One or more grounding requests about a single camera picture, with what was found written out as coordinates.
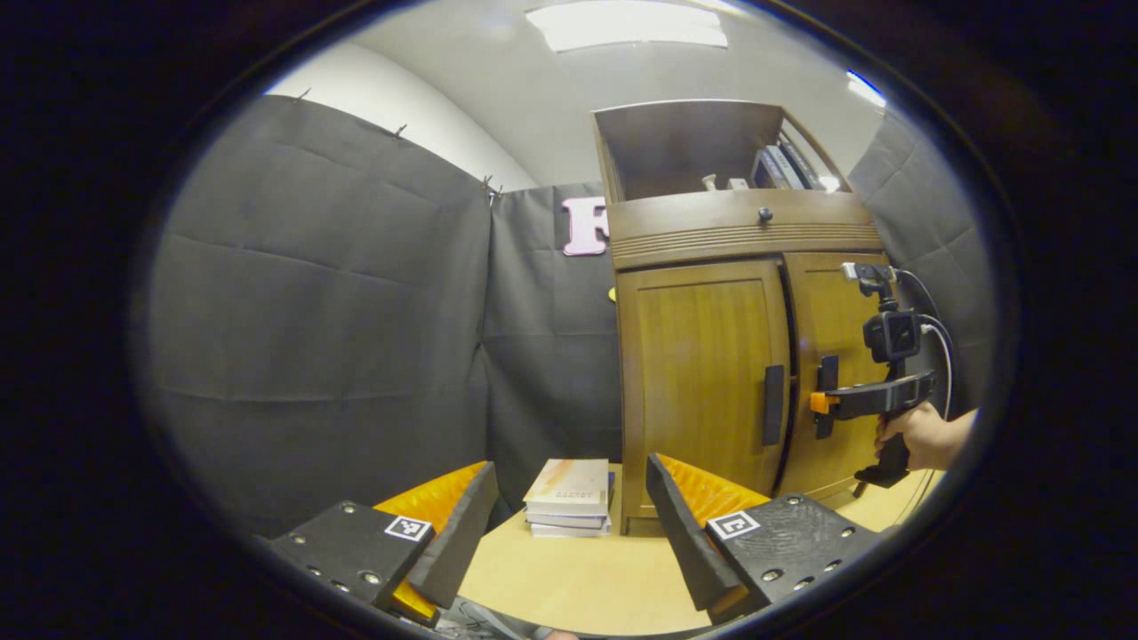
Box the wooden double-door shoe cabinet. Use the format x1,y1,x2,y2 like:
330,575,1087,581
593,100,899,537

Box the wooden shoe cabinet door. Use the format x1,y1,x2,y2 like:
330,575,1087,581
616,258,792,525
782,252,894,500

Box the small ceiling light panel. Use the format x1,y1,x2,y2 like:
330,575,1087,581
845,69,888,109

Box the wooden cabinet drawer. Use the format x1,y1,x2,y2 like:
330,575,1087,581
609,191,881,245

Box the black door handle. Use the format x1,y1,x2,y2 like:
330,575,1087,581
763,364,786,447
815,356,839,440

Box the large ceiling light panel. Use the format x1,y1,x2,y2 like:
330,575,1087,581
525,0,730,52

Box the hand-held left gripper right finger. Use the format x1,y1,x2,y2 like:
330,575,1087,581
645,453,886,625

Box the black backdrop cloth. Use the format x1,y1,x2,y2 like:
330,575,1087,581
142,93,992,539

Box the hand-held gripper cable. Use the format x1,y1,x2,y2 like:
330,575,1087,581
894,268,958,525

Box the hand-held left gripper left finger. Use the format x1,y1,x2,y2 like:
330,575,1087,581
267,460,501,628

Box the grey flat book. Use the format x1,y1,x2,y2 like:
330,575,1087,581
525,510,614,530

